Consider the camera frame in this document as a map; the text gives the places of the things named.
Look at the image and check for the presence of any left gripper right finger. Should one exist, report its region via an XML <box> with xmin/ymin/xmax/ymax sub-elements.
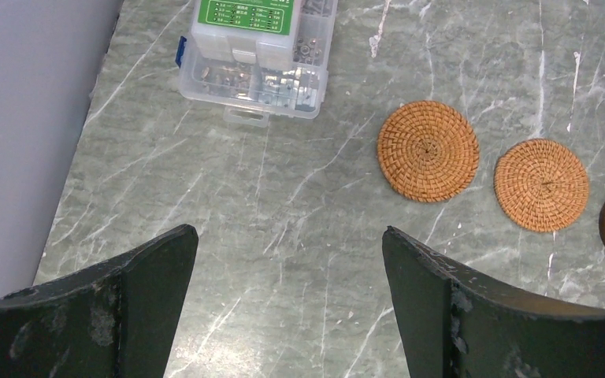
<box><xmin>382</xmin><ymin>227</ymin><xmax>605</xmax><ymax>377</ymax></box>

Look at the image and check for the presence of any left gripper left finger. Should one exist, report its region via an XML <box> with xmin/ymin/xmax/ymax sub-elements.
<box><xmin>0</xmin><ymin>224</ymin><xmax>199</xmax><ymax>377</ymax></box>

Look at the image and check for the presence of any woven rattan coaster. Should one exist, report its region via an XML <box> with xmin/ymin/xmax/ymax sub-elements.
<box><xmin>493</xmin><ymin>138</ymin><xmax>590</xmax><ymax>232</ymax></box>
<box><xmin>377</xmin><ymin>100</ymin><xmax>480</xmax><ymax>202</ymax></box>

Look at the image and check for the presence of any clear plastic screw box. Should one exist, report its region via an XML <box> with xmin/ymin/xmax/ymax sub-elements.
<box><xmin>176</xmin><ymin>0</ymin><xmax>338</xmax><ymax>127</ymax></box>

